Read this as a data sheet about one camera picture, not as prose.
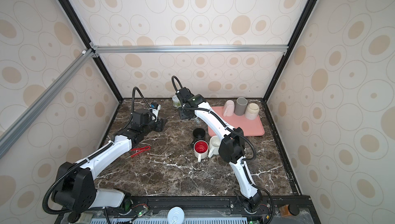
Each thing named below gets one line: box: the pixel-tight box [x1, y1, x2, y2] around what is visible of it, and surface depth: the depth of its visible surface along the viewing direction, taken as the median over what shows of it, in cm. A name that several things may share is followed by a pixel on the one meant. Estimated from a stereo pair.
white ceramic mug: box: [207, 135, 222, 159], surface depth 89 cm
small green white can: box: [171, 94, 182, 109], surface depth 115 cm
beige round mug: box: [244, 102, 260, 121], surface depth 106 cm
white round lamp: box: [166, 206, 186, 224], surface depth 68 cm
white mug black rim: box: [193, 139, 209, 163], surface depth 89 cm
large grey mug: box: [234, 97, 248, 116], surface depth 107 cm
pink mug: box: [223, 99, 236, 118], surface depth 107 cm
